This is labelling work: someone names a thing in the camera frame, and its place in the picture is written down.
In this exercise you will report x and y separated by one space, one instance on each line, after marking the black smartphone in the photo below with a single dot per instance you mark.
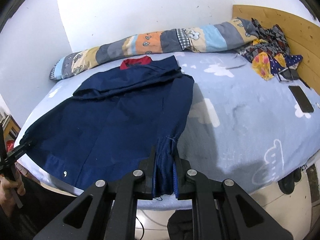
301 98

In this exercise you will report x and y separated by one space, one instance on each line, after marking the striped patchwork rolled quilt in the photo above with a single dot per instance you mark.
205 39

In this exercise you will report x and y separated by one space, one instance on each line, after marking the person's left hand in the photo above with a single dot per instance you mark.
7 188

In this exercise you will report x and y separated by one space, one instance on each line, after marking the black shoe on floor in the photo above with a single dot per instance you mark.
287 184

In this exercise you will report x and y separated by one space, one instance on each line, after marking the colourful patterned crumpled cloth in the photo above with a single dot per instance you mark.
270 54

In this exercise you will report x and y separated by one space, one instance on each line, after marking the navy blue work jacket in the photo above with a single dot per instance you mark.
112 122

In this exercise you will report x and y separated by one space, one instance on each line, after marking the wooden headboard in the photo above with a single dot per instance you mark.
302 36

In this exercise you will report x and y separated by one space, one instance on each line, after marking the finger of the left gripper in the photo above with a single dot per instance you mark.
19 151

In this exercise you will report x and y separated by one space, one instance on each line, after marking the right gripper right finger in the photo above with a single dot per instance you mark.
222 209

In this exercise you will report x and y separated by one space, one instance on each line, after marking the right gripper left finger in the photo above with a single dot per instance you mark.
105 210

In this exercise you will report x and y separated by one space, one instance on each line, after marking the light blue cloud bedsheet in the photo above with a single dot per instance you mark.
239 126

